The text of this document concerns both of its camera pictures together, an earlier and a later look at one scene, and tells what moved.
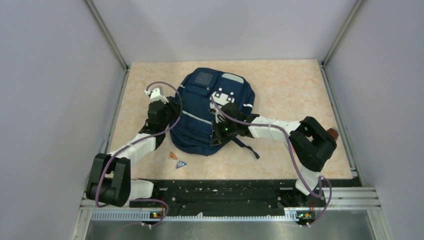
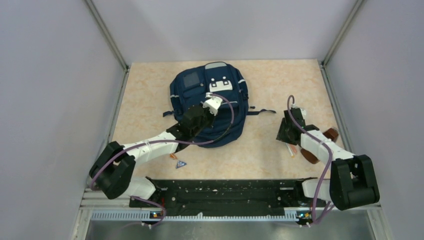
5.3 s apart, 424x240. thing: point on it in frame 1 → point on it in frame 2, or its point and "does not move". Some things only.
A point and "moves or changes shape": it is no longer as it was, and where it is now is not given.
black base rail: x=244 y=196 does not move
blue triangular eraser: x=180 y=164 does not move
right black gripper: x=216 y=139 → x=281 y=136
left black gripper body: x=171 y=112 → x=207 y=120
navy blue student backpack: x=202 y=93 moves or changes shape
